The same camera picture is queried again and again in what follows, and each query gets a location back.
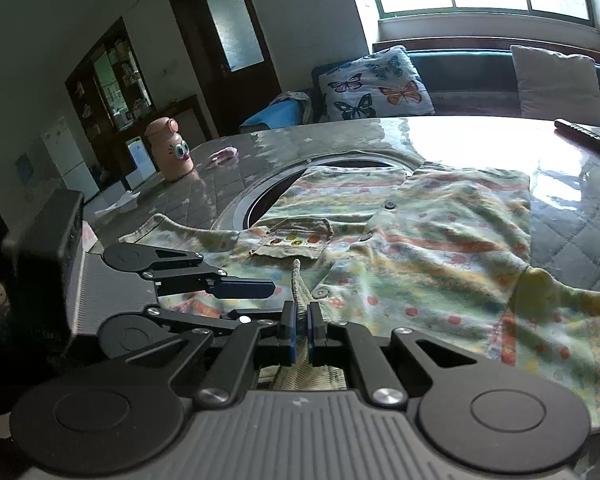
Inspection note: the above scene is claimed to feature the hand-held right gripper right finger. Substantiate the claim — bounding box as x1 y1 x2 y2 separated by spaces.
307 303 481 406

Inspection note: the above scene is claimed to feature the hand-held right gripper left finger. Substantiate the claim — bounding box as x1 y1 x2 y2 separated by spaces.
125 301 297 406

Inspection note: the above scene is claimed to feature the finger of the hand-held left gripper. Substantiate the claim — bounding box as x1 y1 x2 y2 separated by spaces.
140 247 276 299
130 306 284 356

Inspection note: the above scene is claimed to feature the pastel printed shirt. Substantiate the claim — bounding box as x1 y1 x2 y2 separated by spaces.
119 161 600 433

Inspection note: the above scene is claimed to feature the white paper scrap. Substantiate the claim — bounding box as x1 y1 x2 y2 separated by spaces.
94 189 142 219

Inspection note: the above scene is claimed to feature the white refrigerator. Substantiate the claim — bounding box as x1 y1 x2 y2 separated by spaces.
39 115 101 202

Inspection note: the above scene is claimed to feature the small pink cloth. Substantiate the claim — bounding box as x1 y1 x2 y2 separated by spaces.
204 146 239 169

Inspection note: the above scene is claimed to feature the white blue box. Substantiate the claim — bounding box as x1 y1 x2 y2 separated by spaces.
126 136 155 187

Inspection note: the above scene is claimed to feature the pink cartoon-eyed bottle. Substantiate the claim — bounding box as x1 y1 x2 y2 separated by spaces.
145 116 196 181

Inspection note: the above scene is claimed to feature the blue cloth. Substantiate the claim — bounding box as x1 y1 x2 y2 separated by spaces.
239 99 305 134

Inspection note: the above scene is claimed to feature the dark wooden cabinet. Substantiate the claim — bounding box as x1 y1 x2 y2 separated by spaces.
64 16 214 183

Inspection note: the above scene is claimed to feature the butterfly print cushion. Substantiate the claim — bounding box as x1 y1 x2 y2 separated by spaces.
318 45 436 122

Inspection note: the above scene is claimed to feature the dark wooden door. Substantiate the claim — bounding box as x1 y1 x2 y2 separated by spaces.
164 0 284 107

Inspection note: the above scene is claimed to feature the dark bench sofa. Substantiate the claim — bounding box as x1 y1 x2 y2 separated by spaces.
311 47 600 122

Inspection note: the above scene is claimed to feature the black remote control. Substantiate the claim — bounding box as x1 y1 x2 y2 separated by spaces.
553 117 600 154

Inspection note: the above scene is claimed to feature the plain grey cushion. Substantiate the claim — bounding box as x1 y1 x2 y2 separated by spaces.
509 44 600 129

